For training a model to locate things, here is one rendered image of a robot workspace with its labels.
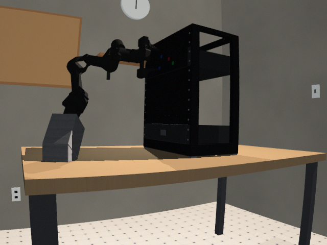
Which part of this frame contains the black server rack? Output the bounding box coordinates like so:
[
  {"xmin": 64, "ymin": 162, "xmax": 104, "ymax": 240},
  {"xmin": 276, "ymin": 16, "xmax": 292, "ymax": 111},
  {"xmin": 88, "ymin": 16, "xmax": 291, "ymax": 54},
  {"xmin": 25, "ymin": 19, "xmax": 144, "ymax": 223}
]
[{"xmin": 144, "ymin": 23, "xmax": 239, "ymax": 158}]

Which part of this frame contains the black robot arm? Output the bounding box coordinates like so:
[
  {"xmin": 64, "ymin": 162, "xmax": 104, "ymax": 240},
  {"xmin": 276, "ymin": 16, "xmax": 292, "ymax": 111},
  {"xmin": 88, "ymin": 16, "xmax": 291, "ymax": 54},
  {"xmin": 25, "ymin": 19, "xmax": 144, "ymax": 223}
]
[{"xmin": 62, "ymin": 39, "xmax": 151, "ymax": 117}]

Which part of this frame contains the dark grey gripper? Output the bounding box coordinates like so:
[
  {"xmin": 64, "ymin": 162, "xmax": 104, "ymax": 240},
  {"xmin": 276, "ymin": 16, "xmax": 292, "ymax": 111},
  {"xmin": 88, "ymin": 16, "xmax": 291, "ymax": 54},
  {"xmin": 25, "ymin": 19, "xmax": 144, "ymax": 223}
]
[{"xmin": 127, "ymin": 36, "xmax": 160, "ymax": 79}]

